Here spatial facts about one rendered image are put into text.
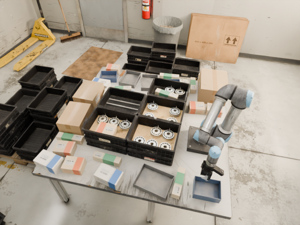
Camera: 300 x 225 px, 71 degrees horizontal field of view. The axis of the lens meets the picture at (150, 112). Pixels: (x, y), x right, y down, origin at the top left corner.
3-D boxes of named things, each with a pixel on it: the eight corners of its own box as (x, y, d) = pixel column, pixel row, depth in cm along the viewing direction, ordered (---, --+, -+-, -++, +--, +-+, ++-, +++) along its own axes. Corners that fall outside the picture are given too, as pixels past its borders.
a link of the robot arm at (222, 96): (221, 77, 150) (191, 139, 153) (236, 83, 147) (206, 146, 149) (221, 81, 161) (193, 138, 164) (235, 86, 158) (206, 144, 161)
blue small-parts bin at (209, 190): (218, 184, 168) (221, 180, 163) (218, 203, 158) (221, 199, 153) (193, 179, 170) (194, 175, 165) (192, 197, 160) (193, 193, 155)
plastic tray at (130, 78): (134, 88, 252) (134, 85, 248) (118, 85, 255) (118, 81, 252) (141, 76, 270) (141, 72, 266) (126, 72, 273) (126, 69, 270)
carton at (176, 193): (177, 170, 178) (178, 166, 173) (185, 172, 177) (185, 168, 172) (170, 197, 162) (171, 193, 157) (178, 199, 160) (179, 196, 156)
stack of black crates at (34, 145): (39, 132, 271) (33, 120, 255) (61, 137, 267) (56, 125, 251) (19, 159, 243) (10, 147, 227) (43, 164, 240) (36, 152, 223)
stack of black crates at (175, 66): (195, 84, 351) (200, 60, 319) (194, 96, 330) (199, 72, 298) (171, 81, 356) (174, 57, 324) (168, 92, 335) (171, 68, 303)
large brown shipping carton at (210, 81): (197, 81, 265) (201, 68, 251) (222, 84, 262) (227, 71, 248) (197, 102, 238) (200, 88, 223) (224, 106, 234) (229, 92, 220)
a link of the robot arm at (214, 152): (223, 147, 144) (220, 156, 138) (219, 157, 151) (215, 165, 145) (212, 142, 147) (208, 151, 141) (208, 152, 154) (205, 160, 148)
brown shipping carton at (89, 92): (94, 111, 223) (92, 100, 211) (75, 108, 226) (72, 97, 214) (105, 93, 243) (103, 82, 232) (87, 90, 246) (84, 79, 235)
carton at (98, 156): (122, 161, 182) (121, 157, 178) (119, 167, 178) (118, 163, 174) (96, 154, 186) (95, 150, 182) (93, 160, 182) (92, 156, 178)
